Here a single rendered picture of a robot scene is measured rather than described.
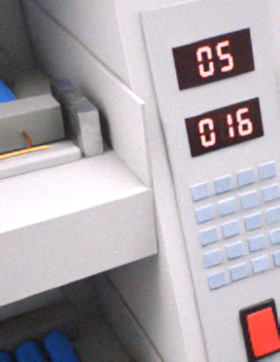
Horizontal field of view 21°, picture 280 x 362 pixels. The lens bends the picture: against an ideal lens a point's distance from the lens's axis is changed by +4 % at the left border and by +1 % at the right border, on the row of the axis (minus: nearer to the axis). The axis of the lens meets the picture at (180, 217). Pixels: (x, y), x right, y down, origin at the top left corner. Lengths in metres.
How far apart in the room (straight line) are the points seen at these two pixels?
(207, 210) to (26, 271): 0.10
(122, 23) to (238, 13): 0.06
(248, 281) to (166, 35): 0.15
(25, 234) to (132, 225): 0.06
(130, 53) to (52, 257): 0.11
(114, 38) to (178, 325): 0.16
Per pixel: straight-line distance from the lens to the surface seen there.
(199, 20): 0.40
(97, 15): 0.42
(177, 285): 0.42
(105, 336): 0.59
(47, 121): 0.45
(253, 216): 0.43
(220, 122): 0.41
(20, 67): 0.58
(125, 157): 0.43
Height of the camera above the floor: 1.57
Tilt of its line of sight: 17 degrees down
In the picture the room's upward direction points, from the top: 11 degrees counter-clockwise
